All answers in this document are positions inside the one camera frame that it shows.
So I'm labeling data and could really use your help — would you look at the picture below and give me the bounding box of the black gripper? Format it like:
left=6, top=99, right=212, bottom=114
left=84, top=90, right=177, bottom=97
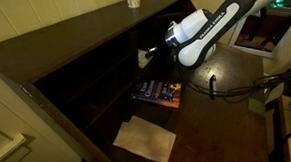
left=144, top=37, right=177, bottom=66

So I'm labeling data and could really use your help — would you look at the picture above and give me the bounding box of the dark blue paperback book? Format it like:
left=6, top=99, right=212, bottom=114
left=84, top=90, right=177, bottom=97
left=130, top=78, right=183, bottom=110

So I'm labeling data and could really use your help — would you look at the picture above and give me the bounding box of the white marker black cap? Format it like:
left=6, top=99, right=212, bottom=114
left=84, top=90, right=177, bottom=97
left=208, top=73, right=219, bottom=98

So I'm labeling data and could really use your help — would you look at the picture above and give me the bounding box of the white fairy tales book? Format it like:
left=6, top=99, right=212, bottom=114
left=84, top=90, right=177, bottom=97
left=136, top=49, right=155, bottom=69

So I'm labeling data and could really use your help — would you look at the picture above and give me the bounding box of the white panelled cabinet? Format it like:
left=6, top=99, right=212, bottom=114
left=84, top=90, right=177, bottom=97
left=0, top=66, right=90, bottom=162

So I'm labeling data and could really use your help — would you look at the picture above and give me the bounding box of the dark wooden secretary desk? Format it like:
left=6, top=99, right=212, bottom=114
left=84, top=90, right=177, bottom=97
left=0, top=0, right=281, bottom=162

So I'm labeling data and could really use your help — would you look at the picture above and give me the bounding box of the small tan block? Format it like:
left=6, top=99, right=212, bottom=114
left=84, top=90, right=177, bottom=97
left=247, top=97, right=268, bottom=116

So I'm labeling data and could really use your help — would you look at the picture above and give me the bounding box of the green lit computer case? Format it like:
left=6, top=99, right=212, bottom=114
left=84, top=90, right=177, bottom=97
left=265, top=0, right=291, bottom=10

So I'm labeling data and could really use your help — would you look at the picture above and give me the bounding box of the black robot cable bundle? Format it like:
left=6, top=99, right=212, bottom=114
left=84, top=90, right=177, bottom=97
left=181, top=42, right=291, bottom=103

